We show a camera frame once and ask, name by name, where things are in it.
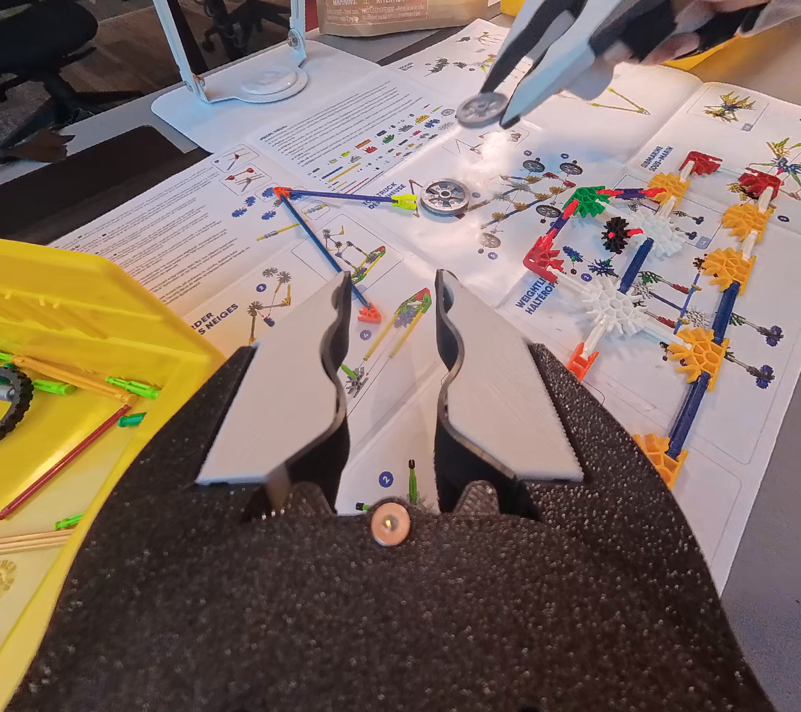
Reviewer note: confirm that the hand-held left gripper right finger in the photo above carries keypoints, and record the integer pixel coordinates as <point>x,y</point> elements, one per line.
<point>507,412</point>

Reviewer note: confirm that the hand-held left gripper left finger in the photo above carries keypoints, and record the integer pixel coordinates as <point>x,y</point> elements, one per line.
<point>269,412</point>

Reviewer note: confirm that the grey spoked wheel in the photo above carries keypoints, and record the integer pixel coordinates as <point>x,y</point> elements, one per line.
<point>444,198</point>
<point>482,109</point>

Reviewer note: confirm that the small orange connector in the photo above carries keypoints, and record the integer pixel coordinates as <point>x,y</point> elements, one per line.
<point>368,314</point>
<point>282,193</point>

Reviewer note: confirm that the colourful rod connector frame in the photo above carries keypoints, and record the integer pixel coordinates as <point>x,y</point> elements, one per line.
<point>613,309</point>

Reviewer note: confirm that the blue plastic rod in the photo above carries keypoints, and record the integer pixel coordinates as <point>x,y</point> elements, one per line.
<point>326,251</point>

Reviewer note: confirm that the black snowflake connector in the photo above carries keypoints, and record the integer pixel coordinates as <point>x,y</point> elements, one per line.
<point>613,234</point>

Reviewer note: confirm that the pile of coloured rods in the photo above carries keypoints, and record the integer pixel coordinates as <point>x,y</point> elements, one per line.
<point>75,384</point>

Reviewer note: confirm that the purple plastic rod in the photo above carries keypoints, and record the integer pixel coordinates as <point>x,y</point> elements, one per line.
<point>344,196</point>

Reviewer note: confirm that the yellow-green clip connector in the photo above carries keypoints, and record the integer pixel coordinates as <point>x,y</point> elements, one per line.
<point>404,201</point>

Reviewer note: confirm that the person's right forearm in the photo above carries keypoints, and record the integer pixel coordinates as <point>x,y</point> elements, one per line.
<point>786,8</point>

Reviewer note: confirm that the white building instruction sheet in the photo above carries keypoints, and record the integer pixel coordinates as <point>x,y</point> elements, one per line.
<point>163,224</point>

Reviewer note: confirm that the large black rubber tyre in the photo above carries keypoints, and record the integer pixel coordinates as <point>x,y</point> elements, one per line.
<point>13,402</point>

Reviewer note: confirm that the black office chair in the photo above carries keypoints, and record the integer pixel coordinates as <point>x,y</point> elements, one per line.
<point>44,49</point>

